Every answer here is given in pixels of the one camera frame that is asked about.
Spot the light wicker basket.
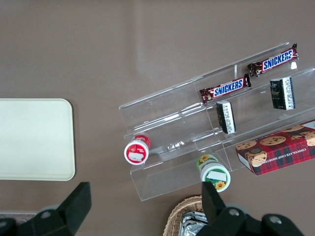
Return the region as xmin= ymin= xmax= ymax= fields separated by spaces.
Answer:
xmin=162 ymin=195 xmax=210 ymax=236

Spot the Snickers chocolate bar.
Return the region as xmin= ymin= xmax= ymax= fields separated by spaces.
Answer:
xmin=198 ymin=73 xmax=252 ymax=105
xmin=247 ymin=43 xmax=300 ymax=78

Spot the red lidded snack cup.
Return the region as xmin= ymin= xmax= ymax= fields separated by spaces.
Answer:
xmin=123 ymin=134 xmax=152 ymax=165

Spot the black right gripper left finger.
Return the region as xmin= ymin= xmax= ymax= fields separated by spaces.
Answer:
xmin=29 ymin=181 xmax=92 ymax=236

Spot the silver foil tray stack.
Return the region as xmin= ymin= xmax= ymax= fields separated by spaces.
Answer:
xmin=180 ymin=210 xmax=210 ymax=236

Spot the small black box white label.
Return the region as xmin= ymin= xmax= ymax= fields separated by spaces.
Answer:
xmin=269 ymin=76 xmax=296 ymax=111
xmin=216 ymin=100 xmax=238 ymax=135

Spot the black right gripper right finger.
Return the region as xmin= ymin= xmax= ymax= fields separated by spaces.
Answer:
xmin=198 ymin=182 xmax=262 ymax=236

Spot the clear acrylic stepped display shelf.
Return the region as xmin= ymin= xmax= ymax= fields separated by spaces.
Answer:
xmin=118 ymin=41 xmax=315 ymax=202

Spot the red tartan cookie box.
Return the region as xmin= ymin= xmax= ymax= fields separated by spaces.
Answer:
xmin=235 ymin=119 xmax=315 ymax=177

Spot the green sunflower snack cup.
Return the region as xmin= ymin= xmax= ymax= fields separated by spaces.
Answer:
xmin=195 ymin=154 xmax=231 ymax=193

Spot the cream rectangular plastic tray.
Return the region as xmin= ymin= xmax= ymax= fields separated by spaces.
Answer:
xmin=0 ymin=98 xmax=76 ymax=182

